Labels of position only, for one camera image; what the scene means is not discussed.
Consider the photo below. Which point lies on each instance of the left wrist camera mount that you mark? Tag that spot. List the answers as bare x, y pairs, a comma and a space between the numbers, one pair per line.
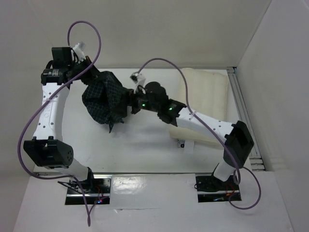
78, 52

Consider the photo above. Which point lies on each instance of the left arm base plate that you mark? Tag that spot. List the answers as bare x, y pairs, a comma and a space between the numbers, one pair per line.
98, 193

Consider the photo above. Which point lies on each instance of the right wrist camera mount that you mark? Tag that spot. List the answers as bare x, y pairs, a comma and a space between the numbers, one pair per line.
138, 80

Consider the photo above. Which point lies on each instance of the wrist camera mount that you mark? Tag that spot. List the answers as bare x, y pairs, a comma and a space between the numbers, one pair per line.
78, 52
138, 80

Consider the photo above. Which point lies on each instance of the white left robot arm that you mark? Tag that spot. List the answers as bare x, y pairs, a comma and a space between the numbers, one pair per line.
46, 148

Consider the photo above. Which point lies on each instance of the dark checked pillowcase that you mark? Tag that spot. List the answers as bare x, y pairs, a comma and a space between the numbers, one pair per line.
106, 99

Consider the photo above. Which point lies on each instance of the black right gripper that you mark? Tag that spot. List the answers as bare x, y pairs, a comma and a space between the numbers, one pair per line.
134, 101

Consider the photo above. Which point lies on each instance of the aluminium rail frame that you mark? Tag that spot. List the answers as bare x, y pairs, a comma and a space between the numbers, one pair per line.
255, 157

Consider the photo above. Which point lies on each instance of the white pillow label tag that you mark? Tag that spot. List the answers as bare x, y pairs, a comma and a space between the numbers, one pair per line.
187, 146

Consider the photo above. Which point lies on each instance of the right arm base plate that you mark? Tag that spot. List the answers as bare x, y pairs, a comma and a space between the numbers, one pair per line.
210, 189

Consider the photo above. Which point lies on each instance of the cream pillow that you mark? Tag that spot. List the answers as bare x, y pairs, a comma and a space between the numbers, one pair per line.
207, 93

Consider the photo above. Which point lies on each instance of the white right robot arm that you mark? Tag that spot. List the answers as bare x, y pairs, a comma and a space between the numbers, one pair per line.
234, 137

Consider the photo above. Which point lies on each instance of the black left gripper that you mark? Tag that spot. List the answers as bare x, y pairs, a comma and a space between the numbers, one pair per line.
92, 73

